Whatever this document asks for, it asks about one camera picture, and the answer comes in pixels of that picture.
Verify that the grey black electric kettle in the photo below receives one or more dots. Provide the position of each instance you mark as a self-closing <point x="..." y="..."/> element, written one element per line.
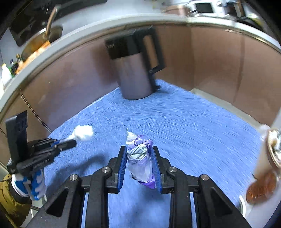
<point x="129" y="56"/>

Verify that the purple plastic wrapper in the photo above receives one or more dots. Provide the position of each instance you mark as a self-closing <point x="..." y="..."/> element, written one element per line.
<point x="139" y="159"/>

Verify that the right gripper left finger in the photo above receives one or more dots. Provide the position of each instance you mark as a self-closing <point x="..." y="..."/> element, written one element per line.
<point x="117" y="165"/>

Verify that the brown kitchen cabinet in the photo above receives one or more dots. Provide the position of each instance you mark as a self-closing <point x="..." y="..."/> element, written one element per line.
<point x="232" y="61"/>

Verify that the beige full trash bin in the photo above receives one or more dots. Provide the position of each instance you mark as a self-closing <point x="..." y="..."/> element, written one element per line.
<point x="267" y="161"/>

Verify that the white microwave appliance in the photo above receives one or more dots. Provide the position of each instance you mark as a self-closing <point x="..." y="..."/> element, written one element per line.
<point x="204" y="7"/>

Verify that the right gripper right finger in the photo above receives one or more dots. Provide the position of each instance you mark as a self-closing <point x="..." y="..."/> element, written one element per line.
<point x="160" y="166"/>

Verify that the olive jacket left sleeve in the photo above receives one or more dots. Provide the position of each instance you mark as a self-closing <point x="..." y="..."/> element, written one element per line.
<point x="14" y="208"/>

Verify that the brass sink faucet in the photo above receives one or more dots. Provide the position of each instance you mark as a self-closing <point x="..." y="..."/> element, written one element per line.
<point x="52" y="34"/>

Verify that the blue fluffy towel mat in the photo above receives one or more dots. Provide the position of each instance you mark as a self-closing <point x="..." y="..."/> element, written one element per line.
<point x="194" y="134"/>

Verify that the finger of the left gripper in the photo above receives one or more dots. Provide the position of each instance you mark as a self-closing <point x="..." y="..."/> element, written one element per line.
<point x="64" y="144"/>

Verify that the amber oil bottle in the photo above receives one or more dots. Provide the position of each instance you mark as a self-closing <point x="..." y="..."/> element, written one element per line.
<point x="262" y="189"/>

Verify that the white rimmed trash can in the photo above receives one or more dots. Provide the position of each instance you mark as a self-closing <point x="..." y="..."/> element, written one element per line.
<point x="242" y="206"/>

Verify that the white napkin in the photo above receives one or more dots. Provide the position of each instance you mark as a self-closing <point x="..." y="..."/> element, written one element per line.
<point x="81" y="133"/>

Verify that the left white blue gloved hand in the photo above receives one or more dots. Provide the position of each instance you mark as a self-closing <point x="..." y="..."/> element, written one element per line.
<point x="33" y="187"/>

